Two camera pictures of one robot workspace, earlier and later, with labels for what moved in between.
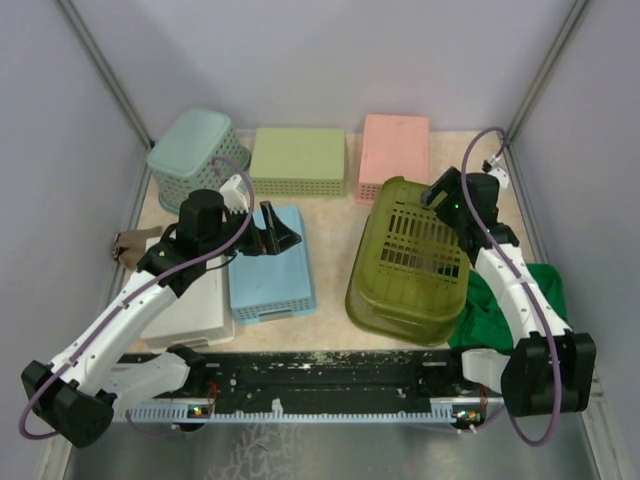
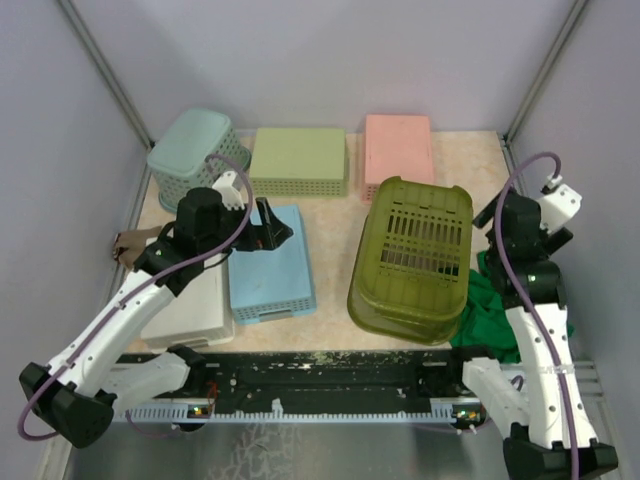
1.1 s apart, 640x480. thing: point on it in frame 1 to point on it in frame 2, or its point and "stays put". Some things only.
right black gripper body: [450, 211] to [543, 250]
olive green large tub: [411, 277] stays put
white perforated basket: [202, 314] stays put
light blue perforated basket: [274, 286] stays put
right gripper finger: [444, 183] to [486, 215]
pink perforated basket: [392, 146] stays put
